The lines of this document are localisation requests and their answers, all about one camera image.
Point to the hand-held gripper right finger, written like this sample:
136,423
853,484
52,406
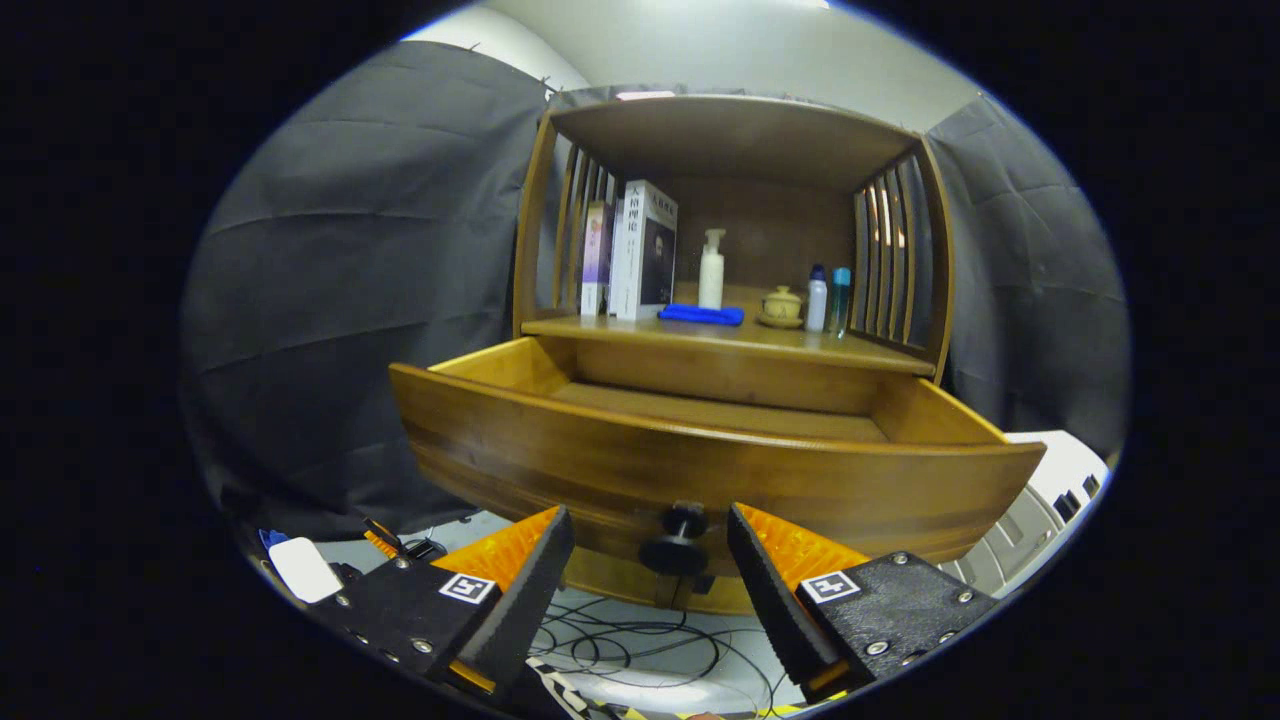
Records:
770,590

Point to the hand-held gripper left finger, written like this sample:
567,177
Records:
530,600

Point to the black drawer knob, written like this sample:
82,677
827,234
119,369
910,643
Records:
677,540

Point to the wooden drawer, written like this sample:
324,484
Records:
600,450

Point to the wooden countertop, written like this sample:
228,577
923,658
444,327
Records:
800,345

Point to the white drawer unit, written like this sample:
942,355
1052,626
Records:
1060,465

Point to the wooden cabinet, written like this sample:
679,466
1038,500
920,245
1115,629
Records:
730,130

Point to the orange and black tool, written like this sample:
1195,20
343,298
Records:
385,535

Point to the white flat device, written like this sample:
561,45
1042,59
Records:
303,568

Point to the folded blue cloth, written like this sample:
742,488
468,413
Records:
700,315

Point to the yellow lidded teacup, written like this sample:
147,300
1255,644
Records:
781,305

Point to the white bottle with blue cap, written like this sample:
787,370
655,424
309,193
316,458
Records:
817,305

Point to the teal bottle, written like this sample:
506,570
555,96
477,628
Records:
840,300

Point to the white pump bottle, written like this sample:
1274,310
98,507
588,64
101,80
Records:
711,280

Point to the black backdrop cloth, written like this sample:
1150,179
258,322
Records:
350,300

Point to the thin purple book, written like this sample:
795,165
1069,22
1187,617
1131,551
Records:
596,255

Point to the thick white portrait book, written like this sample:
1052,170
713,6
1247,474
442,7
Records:
632,260

